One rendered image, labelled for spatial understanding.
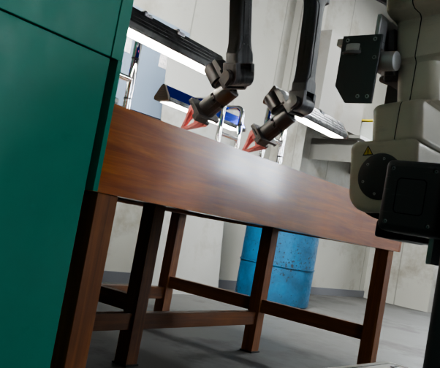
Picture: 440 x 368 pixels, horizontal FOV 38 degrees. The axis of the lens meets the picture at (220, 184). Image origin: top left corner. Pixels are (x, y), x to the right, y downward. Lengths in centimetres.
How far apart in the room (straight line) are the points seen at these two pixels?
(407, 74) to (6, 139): 88
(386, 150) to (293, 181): 56
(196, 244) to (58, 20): 383
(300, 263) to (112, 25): 414
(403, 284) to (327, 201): 577
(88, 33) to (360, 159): 65
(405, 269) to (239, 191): 626
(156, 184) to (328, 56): 499
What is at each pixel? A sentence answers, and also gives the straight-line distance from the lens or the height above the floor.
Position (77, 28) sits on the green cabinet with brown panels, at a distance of 122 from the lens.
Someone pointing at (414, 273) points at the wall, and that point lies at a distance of 784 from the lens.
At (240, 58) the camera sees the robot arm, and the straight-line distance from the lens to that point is 177.
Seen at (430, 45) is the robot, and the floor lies 103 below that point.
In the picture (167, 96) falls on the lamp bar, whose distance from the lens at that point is 274.
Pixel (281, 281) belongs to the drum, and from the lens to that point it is 520.
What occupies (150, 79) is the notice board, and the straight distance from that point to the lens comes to 489.
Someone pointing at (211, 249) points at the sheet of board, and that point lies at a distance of 505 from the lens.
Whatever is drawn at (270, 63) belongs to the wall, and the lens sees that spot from 608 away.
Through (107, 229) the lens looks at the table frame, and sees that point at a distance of 137.
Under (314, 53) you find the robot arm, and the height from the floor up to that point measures 113.
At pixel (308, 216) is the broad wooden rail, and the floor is 63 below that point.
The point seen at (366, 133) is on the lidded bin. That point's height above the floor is 178.
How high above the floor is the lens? 56
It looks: 4 degrees up
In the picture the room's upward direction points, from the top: 10 degrees clockwise
